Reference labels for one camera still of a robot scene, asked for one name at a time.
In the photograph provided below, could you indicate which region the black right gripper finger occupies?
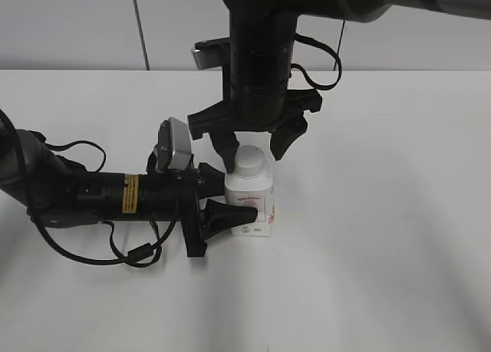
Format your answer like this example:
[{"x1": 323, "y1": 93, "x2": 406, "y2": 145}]
[
  {"x1": 270, "y1": 115, "x2": 308, "y2": 160},
  {"x1": 209, "y1": 130, "x2": 239, "y2": 174}
]

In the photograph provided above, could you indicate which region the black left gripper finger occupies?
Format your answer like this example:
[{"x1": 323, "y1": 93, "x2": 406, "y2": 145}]
[
  {"x1": 196, "y1": 163, "x2": 225, "y2": 197},
  {"x1": 199, "y1": 199, "x2": 258, "y2": 242}
]

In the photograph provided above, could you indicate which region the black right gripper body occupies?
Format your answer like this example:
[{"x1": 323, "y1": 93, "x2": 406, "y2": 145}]
[{"x1": 188, "y1": 84, "x2": 322, "y2": 140}]

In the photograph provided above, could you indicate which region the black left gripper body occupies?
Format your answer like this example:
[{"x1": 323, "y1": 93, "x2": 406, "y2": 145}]
[{"x1": 137, "y1": 153, "x2": 207, "y2": 258}]

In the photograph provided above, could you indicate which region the white round bottle cap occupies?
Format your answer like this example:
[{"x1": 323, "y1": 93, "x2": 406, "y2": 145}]
[{"x1": 233, "y1": 145, "x2": 265, "y2": 178}]

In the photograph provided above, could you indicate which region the white square yogurt bottle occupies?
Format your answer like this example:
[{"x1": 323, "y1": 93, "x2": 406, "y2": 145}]
[{"x1": 224, "y1": 154, "x2": 277, "y2": 239}]

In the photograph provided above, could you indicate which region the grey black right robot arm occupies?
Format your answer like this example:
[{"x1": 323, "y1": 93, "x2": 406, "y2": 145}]
[{"x1": 188, "y1": 0, "x2": 490, "y2": 173}]

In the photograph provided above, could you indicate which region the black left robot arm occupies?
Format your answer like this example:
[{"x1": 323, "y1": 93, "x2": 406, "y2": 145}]
[{"x1": 1, "y1": 127, "x2": 258, "y2": 258}]

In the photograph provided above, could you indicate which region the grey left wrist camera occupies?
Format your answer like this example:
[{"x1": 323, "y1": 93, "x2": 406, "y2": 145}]
[{"x1": 153, "y1": 117, "x2": 193, "y2": 173}]

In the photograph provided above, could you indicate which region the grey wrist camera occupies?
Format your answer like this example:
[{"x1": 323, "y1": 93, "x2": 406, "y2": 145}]
[
  {"x1": 153, "y1": 117, "x2": 193, "y2": 173},
  {"x1": 191, "y1": 38, "x2": 231, "y2": 70}
]

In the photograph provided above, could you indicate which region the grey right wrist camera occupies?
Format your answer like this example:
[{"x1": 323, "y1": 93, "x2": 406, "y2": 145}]
[{"x1": 191, "y1": 38, "x2": 231, "y2": 70}]

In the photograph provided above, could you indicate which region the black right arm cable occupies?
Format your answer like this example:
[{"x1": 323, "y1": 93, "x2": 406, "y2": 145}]
[{"x1": 289, "y1": 32, "x2": 343, "y2": 91}]

